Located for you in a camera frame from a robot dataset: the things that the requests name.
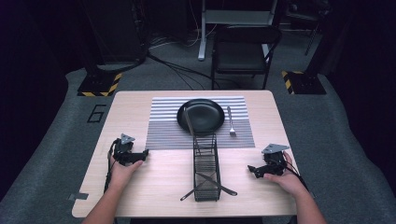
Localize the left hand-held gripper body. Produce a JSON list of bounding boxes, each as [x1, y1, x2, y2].
[[113, 133, 140, 167]]

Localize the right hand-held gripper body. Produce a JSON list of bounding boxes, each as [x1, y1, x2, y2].
[[261, 143, 290, 175]]

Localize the person's left hand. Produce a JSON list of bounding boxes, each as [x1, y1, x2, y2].
[[108, 155, 145, 189]]

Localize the person's right hand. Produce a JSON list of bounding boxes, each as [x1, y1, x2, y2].
[[263, 150, 308, 197]]

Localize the striped grey placemat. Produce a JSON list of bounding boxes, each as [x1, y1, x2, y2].
[[145, 95, 257, 151]]

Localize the dark knife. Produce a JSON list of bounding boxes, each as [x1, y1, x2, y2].
[[195, 172, 238, 197]]

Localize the silver fork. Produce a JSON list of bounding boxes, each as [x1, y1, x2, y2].
[[226, 105, 237, 137]]

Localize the silver table knife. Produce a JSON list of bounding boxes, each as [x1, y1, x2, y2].
[[182, 105, 196, 138]]

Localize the grey tape strip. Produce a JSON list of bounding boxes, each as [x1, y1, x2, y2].
[[68, 192, 90, 202]]

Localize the black round plate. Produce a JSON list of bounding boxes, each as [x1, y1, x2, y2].
[[176, 98, 226, 135]]

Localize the black yellow striped stand base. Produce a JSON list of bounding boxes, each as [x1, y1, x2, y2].
[[281, 70, 328, 95], [77, 71, 123, 98]]

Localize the black folding chair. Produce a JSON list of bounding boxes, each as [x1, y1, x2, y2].
[[210, 24, 283, 91]]

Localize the black cabinet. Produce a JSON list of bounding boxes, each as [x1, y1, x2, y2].
[[90, 0, 149, 64]]

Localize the white metal stand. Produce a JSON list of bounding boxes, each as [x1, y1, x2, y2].
[[197, 0, 279, 62]]

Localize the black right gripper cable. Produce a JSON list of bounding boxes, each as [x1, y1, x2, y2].
[[274, 151, 313, 193]]

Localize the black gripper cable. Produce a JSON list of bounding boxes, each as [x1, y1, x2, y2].
[[103, 138, 121, 194], [274, 151, 313, 193]]

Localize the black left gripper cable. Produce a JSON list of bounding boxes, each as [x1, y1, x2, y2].
[[103, 138, 121, 194]]

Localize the black wire cutlery basket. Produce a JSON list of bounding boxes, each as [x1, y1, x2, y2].
[[192, 132, 222, 203]]

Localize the dark long-handled utensil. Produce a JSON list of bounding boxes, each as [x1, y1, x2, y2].
[[179, 175, 219, 202]]

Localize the black floor cables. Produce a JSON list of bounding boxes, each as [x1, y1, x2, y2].
[[146, 18, 242, 91]]

